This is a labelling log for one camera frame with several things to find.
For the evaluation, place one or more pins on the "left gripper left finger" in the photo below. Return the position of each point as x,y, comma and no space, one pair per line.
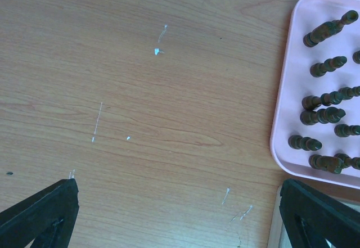
45,219

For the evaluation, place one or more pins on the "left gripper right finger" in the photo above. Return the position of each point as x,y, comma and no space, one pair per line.
312,218

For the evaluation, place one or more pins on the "wooden chess board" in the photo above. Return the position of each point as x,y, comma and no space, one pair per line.
278,237

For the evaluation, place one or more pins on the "dark chess piece bottom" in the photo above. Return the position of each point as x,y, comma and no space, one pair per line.
333,164

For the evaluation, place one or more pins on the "dark chess knight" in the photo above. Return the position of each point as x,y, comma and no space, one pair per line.
304,143

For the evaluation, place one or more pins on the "dark chess piece lower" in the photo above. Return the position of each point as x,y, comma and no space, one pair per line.
323,116

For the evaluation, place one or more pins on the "dark chess pawn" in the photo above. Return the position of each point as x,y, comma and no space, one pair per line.
330,65

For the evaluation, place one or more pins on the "dark chess piece tall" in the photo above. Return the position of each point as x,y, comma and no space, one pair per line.
329,28

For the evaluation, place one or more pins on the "pink plastic tray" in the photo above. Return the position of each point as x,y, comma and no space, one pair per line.
296,83

